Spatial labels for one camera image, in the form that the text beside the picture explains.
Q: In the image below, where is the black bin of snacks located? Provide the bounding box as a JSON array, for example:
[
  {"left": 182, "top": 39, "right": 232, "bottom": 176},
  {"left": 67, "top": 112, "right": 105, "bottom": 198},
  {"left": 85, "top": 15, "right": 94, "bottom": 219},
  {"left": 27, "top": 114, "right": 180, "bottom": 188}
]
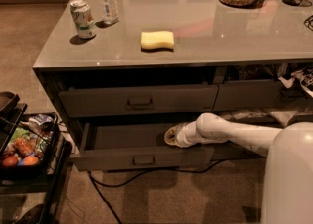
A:
[{"left": 0, "top": 113, "right": 59, "bottom": 180}]

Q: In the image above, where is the grey counter cabinet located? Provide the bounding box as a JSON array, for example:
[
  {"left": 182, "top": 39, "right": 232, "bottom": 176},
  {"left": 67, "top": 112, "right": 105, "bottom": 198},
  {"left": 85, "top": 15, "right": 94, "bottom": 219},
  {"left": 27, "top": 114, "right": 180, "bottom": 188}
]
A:
[{"left": 32, "top": 0, "right": 313, "bottom": 171}]

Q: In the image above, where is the yellow sponge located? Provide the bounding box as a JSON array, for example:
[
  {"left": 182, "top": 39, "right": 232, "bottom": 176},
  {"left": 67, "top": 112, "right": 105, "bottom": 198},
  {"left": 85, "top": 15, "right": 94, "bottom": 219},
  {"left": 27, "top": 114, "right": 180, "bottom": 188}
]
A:
[{"left": 141, "top": 31, "right": 174, "bottom": 50}]

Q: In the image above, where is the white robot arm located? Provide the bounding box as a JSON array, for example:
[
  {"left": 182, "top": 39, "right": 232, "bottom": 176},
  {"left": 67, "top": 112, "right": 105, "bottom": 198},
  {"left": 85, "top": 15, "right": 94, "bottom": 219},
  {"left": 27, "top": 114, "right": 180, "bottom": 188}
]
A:
[{"left": 164, "top": 113, "right": 313, "bottom": 224}]

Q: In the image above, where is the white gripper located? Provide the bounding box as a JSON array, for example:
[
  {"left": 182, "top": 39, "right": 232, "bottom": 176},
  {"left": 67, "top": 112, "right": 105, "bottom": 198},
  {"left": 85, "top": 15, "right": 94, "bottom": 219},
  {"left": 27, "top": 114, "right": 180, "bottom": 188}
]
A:
[{"left": 164, "top": 122, "right": 226, "bottom": 148}]

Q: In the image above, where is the crumpled white paper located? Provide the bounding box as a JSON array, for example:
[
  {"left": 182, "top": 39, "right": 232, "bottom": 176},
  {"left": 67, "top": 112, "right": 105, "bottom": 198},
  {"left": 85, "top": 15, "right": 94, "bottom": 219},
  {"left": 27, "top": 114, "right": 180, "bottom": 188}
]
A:
[{"left": 278, "top": 67, "right": 313, "bottom": 98}]

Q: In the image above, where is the black power cable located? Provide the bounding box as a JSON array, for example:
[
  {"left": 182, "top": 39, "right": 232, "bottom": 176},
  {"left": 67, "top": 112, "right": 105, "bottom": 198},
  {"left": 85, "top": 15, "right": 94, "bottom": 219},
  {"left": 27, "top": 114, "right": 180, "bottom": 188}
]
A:
[{"left": 86, "top": 158, "right": 229, "bottom": 224}]

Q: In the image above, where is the dark tray on cart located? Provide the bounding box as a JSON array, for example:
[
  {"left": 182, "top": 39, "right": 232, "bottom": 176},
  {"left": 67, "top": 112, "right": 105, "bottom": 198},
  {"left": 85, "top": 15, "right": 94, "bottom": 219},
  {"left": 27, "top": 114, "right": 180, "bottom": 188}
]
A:
[{"left": 0, "top": 91, "right": 20, "bottom": 116}]

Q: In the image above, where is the green white soda can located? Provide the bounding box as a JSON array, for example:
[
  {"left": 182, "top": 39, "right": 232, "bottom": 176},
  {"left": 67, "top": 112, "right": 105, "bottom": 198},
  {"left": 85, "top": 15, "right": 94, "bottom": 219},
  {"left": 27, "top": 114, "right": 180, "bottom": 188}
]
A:
[{"left": 70, "top": 0, "right": 96, "bottom": 39}]

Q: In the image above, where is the black cart frame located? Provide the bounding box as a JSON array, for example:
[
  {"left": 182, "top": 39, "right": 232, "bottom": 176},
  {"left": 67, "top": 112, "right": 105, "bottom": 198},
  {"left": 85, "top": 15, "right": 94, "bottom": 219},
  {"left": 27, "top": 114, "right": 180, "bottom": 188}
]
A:
[{"left": 0, "top": 104, "right": 72, "bottom": 224}]

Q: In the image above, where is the black coiled cable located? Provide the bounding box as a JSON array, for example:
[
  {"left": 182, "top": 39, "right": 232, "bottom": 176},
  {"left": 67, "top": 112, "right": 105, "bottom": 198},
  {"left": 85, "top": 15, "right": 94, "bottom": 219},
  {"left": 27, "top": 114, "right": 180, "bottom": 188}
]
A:
[{"left": 302, "top": 15, "right": 313, "bottom": 32}]

